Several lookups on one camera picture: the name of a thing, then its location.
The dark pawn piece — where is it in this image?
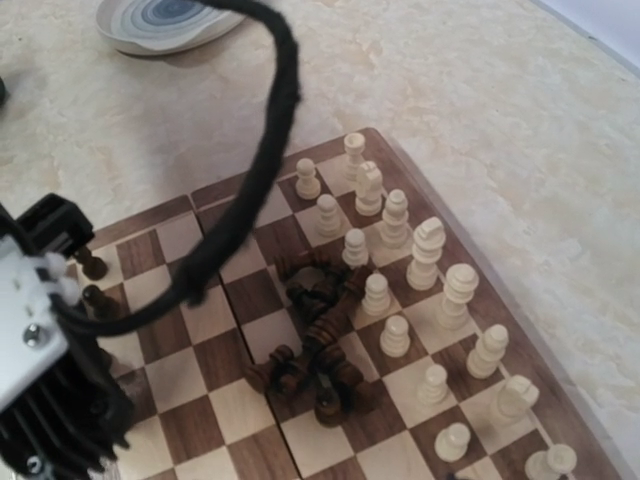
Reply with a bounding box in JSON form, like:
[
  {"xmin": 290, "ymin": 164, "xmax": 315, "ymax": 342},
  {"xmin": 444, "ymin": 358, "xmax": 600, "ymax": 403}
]
[
  {"xmin": 74, "ymin": 246, "xmax": 108, "ymax": 280},
  {"xmin": 82, "ymin": 285, "xmax": 120, "ymax": 321}
]

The pile of dark chess pieces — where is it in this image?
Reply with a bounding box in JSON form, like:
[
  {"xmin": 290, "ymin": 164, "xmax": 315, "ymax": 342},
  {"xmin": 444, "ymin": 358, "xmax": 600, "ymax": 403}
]
[{"xmin": 244, "ymin": 248, "xmax": 377, "ymax": 427}]

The wooden folding chess board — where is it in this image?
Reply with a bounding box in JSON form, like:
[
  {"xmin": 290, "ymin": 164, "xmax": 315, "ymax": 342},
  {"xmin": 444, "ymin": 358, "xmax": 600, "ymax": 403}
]
[{"xmin": 102, "ymin": 128, "xmax": 632, "ymax": 479}]

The white pawn piece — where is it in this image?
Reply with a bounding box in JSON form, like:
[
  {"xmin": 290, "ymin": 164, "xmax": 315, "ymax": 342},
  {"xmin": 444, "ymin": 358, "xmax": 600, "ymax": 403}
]
[
  {"xmin": 316, "ymin": 194, "xmax": 341, "ymax": 237},
  {"xmin": 342, "ymin": 228, "xmax": 369, "ymax": 269},
  {"xmin": 362, "ymin": 273, "xmax": 391, "ymax": 316},
  {"xmin": 295, "ymin": 158, "xmax": 321, "ymax": 200}
]

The white bishop piece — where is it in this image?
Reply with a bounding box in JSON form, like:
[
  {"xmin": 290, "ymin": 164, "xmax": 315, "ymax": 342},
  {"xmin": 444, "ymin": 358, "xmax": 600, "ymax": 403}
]
[{"xmin": 381, "ymin": 189, "xmax": 409, "ymax": 248}]

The white knight piece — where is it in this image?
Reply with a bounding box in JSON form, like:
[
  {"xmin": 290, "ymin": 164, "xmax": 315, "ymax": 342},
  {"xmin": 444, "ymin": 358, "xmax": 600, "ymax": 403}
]
[{"xmin": 355, "ymin": 161, "xmax": 383, "ymax": 216}]

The white rook corner piece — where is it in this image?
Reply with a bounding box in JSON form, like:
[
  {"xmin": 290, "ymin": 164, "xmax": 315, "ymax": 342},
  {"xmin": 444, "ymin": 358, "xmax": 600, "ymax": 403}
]
[{"xmin": 343, "ymin": 132, "xmax": 366, "ymax": 181}]

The white queen piece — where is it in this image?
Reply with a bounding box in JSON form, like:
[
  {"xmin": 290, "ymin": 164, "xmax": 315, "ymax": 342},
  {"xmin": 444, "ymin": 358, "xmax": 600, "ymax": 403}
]
[{"xmin": 436, "ymin": 263, "xmax": 479, "ymax": 330}]

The white blue swirl plate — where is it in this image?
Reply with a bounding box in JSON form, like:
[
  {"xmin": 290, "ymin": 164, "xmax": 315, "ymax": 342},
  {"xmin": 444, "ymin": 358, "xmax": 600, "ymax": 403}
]
[{"xmin": 95, "ymin": 0, "xmax": 244, "ymax": 57}]

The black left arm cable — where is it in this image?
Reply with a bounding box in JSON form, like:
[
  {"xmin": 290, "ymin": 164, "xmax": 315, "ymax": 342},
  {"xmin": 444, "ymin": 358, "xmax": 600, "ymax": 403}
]
[{"xmin": 49, "ymin": 0, "xmax": 304, "ymax": 346}]

